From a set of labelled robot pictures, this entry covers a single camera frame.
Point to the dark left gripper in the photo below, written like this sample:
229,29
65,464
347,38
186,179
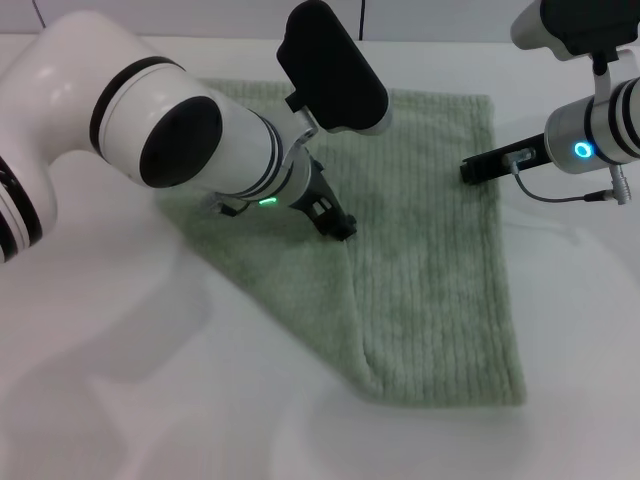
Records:
312,192

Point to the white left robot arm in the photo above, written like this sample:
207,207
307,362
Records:
75,100

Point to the right wrist camera housing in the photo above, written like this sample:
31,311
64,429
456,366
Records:
575,25

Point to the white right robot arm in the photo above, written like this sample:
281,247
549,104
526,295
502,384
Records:
600,130

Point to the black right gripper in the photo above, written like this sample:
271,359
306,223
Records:
530,167

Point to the left wrist camera housing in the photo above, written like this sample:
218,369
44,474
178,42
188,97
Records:
335,70

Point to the pale green ribbed towel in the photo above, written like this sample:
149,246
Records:
425,275

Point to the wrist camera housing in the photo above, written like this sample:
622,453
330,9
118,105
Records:
335,70
575,25

